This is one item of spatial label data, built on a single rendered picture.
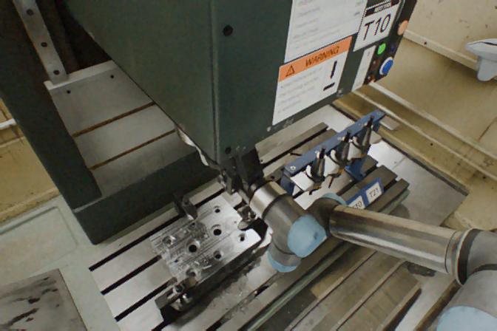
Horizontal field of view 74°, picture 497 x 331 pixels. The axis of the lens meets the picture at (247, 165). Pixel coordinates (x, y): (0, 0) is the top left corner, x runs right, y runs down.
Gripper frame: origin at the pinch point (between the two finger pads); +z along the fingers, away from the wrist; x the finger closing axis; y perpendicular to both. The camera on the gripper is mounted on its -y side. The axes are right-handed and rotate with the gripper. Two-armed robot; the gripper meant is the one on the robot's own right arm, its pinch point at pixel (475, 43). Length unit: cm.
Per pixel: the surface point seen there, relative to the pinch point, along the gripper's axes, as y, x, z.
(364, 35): -1.9, -9.7, 18.7
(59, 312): 104, -50, 95
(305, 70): -0.3, -21.4, 25.6
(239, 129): 5.1, -32.0, 31.9
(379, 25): -2.7, -6.6, 16.9
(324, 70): 1.5, -17.1, 23.1
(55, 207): 109, -11, 134
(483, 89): 40, 59, -27
